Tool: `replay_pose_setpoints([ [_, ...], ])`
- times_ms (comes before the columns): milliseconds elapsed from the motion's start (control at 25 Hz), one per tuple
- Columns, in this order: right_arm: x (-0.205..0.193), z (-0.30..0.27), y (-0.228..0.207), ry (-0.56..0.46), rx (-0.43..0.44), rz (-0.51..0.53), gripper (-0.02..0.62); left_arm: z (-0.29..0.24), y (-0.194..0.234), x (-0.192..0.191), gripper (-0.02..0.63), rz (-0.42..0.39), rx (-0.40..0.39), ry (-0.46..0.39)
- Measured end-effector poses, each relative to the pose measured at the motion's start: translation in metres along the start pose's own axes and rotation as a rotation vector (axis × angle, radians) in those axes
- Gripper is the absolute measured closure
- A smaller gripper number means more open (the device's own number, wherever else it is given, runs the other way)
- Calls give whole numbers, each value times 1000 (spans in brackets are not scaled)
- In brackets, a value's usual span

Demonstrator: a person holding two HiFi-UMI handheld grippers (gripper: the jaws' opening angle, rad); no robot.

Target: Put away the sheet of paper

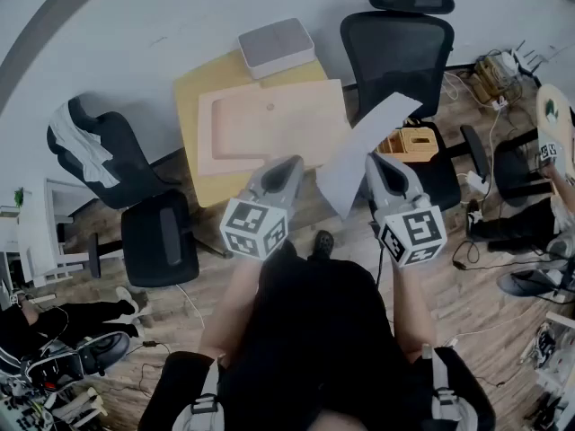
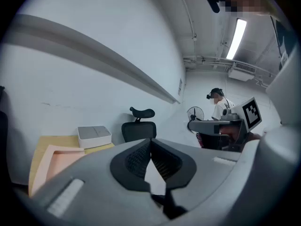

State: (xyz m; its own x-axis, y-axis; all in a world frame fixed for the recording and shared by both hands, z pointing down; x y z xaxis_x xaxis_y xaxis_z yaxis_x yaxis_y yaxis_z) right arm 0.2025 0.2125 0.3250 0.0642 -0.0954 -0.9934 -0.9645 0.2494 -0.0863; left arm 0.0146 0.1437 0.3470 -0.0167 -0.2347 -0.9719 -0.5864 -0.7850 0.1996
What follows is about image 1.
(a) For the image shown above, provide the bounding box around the tan organizer box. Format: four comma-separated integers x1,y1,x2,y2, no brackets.
376,127,440,164

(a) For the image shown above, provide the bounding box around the white A4 paper sheet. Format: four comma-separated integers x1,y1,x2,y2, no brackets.
316,91,424,221

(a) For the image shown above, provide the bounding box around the black and white office chair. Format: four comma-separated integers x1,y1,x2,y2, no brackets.
24,330,132,394

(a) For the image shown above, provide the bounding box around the pile of electronic parts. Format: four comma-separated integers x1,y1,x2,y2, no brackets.
0,365,107,431

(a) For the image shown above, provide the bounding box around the person's black shoe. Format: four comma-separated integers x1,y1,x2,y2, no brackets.
306,229,336,260

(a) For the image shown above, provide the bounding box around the white shelf unit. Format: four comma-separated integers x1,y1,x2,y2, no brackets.
0,177,89,289

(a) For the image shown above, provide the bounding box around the black power adapter with cable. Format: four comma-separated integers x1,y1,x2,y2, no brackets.
134,339,173,397

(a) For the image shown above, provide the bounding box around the person's left forearm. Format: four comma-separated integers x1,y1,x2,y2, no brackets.
197,249,267,364

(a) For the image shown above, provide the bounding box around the white box with gray lid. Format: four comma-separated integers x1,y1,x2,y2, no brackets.
237,17,316,81

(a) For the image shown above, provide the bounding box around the tan box with cables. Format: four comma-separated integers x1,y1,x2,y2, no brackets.
473,55,525,107

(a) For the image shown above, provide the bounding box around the person's right forearm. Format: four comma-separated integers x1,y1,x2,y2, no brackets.
389,258,440,364

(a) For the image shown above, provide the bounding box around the black padded office chair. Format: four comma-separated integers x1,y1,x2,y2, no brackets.
46,96,201,289

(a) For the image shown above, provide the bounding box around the round wooden table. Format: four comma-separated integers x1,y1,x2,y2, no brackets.
535,84,575,197

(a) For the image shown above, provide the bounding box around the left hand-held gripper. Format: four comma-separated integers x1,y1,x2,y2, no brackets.
219,155,305,260

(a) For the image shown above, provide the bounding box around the black stool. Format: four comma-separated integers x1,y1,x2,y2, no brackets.
492,128,554,207

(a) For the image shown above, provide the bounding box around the black mesh chair with headrest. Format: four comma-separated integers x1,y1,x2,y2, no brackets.
339,0,491,213

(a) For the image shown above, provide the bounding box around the white router with antennas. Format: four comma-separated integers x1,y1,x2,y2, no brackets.
500,40,554,76

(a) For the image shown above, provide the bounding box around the person's black clothing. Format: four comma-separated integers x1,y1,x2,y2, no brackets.
137,239,498,431

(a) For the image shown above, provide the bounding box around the gray harness strap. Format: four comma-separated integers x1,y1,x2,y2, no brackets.
172,356,226,431
420,342,478,431

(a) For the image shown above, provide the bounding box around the white power strip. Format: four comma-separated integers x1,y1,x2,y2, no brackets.
465,170,490,193

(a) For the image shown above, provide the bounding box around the white cluttered shelf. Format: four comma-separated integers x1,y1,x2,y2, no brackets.
520,311,575,431

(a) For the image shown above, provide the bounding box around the white cloth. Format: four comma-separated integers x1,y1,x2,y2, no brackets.
48,102,119,187

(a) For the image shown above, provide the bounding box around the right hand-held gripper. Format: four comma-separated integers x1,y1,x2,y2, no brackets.
364,152,447,269

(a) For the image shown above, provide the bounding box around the black floor cable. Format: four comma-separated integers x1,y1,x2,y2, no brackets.
450,238,558,272

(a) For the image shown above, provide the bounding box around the white floor cable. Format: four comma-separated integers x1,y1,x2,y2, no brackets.
442,305,543,349
174,283,207,331

